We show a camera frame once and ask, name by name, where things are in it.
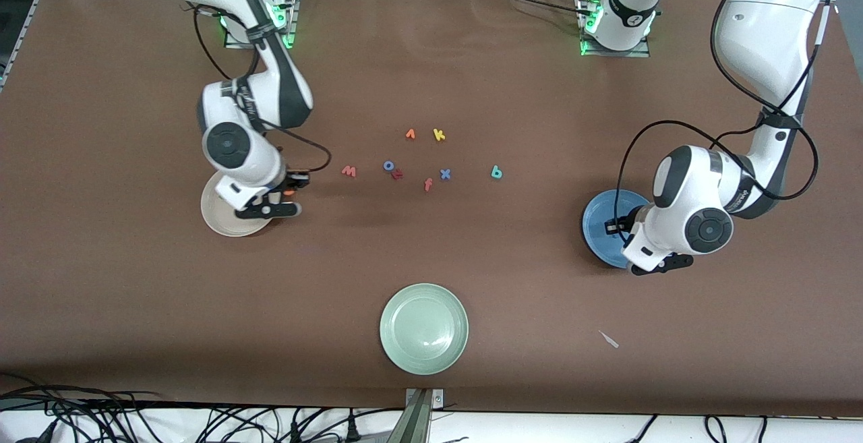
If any metal camera stand bracket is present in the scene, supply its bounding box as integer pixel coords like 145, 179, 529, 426
388, 388, 444, 443

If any beige round plate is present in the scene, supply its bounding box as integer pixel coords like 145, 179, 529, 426
200, 170, 277, 238

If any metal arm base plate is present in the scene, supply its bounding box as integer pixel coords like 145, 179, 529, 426
578, 0, 651, 58
225, 0, 301, 51

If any aluminium frame rail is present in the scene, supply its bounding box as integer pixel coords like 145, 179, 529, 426
0, 0, 42, 90

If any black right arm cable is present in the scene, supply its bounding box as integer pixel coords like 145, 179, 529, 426
194, 1, 332, 175

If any brown table cover sheet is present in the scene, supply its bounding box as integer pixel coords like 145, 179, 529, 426
0, 0, 863, 418

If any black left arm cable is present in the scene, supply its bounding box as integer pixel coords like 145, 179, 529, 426
615, 0, 821, 228

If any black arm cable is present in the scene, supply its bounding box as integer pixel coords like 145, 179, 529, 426
194, 1, 332, 175
615, 0, 821, 228

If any black cable on table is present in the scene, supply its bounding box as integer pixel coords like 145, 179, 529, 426
482, 0, 594, 16

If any pale green round plate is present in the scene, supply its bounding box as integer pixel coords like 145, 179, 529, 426
380, 283, 469, 376

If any blue round plate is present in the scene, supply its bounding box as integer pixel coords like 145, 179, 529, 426
583, 189, 651, 270

